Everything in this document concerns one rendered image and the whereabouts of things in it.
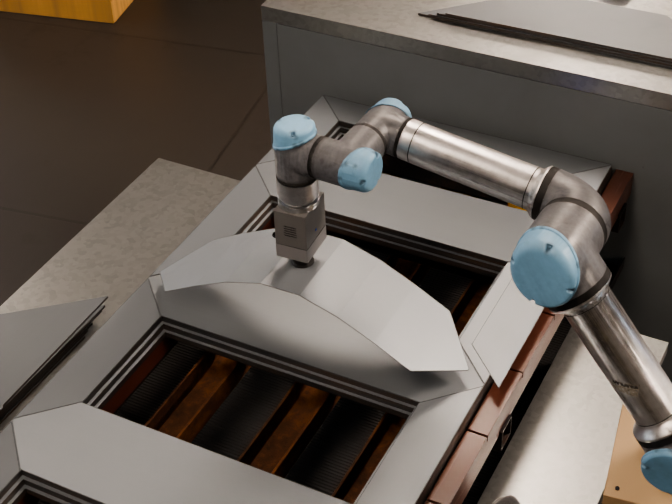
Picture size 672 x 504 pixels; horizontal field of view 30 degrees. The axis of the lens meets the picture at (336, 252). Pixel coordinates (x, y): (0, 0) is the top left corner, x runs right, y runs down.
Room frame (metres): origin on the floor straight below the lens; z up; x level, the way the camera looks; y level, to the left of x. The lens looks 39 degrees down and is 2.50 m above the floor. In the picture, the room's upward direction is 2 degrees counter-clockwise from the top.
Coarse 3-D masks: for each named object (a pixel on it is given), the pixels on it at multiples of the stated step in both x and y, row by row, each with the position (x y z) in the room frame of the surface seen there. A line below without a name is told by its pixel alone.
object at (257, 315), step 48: (384, 240) 2.12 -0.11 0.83; (192, 288) 1.95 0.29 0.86; (240, 288) 1.95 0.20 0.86; (144, 336) 1.82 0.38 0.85; (192, 336) 1.83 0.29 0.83; (240, 336) 1.80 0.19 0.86; (288, 336) 1.80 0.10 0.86; (336, 336) 1.79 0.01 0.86; (336, 384) 1.68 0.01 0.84; (384, 384) 1.66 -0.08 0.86; (432, 384) 1.65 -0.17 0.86; (480, 384) 1.65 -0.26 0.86; (432, 480) 1.44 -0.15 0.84
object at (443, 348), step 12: (444, 324) 1.74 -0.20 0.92; (432, 336) 1.70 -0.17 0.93; (444, 336) 1.71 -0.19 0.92; (456, 336) 1.72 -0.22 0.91; (432, 348) 1.68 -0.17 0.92; (444, 348) 1.69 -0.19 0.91; (456, 348) 1.70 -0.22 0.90; (420, 360) 1.64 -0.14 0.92; (432, 360) 1.65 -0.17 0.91; (444, 360) 1.66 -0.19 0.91
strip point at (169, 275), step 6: (204, 246) 2.01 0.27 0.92; (192, 252) 2.01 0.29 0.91; (198, 252) 1.99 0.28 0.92; (186, 258) 1.99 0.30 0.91; (192, 258) 1.97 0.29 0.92; (174, 264) 1.98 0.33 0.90; (180, 264) 1.97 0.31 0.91; (186, 264) 1.96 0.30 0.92; (162, 270) 1.98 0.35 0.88; (168, 270) 1.97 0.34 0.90; (174, 270) 1.95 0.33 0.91; (180, 270) 1.94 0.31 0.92; (162, 276) 1.95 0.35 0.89; (168, 276) 1.94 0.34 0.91; (174, 276) 1.92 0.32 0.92; (162, 282) 1.92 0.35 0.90; (168, 282) 1.90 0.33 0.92; (168, 288) 1.87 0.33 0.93
